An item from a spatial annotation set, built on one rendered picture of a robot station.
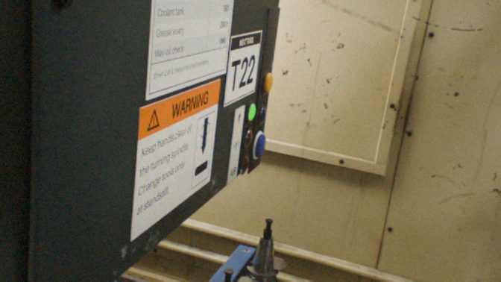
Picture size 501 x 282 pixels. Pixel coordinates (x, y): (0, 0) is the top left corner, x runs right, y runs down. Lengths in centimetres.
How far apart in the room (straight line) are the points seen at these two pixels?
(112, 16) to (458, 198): 117
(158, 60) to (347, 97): 101
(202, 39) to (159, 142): 10
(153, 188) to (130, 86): 10
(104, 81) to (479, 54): 110
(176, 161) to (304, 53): 95
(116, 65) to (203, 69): 14
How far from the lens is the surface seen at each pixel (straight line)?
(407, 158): 143
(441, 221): 147
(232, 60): 58
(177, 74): 47
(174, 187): 51
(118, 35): 39
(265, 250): 115
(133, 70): 41
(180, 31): 46
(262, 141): 72
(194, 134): 53
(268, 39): 69
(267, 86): 70
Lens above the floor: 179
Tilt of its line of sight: 17 degrees down
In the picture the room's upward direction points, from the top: 7 degrees clockwise
